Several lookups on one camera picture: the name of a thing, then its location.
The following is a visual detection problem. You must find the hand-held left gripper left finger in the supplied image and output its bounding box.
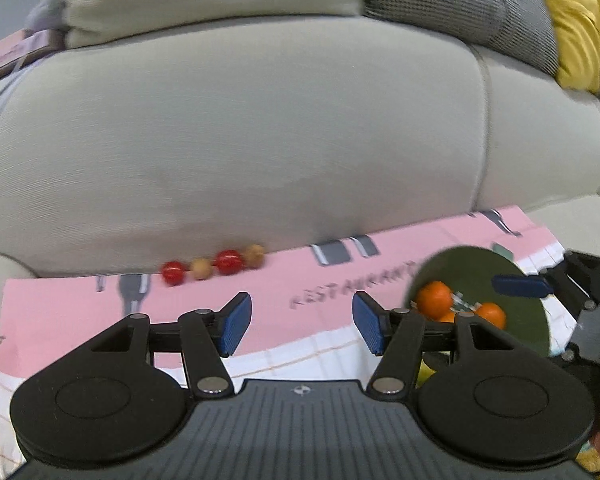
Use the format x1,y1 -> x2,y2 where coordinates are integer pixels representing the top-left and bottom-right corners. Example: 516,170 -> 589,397
75,291 -> 253,397

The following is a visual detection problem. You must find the beige sofa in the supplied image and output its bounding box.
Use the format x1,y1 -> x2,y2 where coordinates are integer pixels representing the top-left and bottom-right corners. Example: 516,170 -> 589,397
0,0 -> 600,291

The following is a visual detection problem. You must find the yellow cushion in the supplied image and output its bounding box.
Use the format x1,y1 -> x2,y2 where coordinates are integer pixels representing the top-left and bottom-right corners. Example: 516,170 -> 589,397
536,0 -> 600,94

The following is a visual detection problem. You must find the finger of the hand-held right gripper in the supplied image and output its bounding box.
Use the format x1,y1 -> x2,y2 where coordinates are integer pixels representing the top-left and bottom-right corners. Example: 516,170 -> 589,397
492,272 -> 597,313

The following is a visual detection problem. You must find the dark green plate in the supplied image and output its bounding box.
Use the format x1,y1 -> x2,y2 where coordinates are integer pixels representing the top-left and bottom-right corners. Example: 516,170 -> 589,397
404,245 -> 552,361

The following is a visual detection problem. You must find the grey houndstooth cushion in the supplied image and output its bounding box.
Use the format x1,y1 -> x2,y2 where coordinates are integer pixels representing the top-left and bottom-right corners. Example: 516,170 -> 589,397
364,0 -> 560,77

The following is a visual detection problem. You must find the pink checked lemon-print cloth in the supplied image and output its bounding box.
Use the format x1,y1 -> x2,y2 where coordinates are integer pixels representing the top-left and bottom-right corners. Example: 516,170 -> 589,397
0,205 -> 581,476

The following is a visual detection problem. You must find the red cherry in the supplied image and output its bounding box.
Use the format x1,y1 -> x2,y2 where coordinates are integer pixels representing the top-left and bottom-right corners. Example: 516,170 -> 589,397
161,260 -> 186,285
215,249 -> 244,276

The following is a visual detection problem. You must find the grey plush toy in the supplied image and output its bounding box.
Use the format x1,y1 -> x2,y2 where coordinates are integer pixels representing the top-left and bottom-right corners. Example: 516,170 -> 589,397
26,0 -> 70,36

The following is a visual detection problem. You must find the pink box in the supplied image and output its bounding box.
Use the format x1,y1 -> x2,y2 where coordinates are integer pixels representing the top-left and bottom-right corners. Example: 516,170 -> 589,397
0,29 -> 67,87

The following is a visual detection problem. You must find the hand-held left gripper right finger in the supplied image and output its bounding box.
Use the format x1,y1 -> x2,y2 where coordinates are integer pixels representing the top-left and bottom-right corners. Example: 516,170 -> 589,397
352,291 -> 531,397

